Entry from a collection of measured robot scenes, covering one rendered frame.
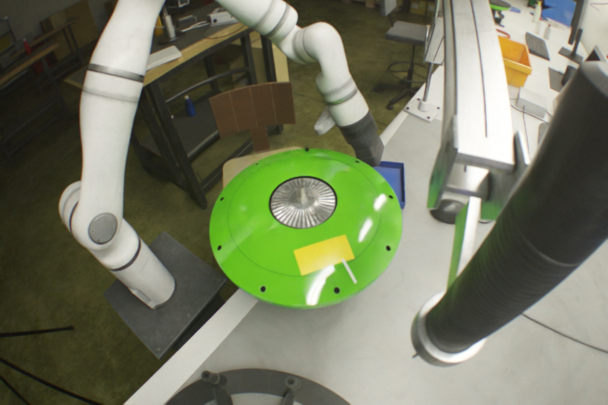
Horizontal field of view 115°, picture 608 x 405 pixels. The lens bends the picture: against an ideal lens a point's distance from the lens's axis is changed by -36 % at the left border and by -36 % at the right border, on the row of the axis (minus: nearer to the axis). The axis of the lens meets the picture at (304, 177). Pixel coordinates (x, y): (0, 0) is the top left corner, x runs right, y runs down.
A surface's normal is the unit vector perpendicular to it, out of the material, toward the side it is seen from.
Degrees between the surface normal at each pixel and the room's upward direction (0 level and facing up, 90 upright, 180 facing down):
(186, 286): 0
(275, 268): 21
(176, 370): 0
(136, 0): 57
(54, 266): 0
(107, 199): 89
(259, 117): 90
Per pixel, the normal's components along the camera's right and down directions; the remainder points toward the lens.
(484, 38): -0.17, -0.46
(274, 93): -0.08, 0.72
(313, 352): -0.07, -0.69
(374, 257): 0.23, -0.45
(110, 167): 0.89, 0.28
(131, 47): 0.79, -0.20
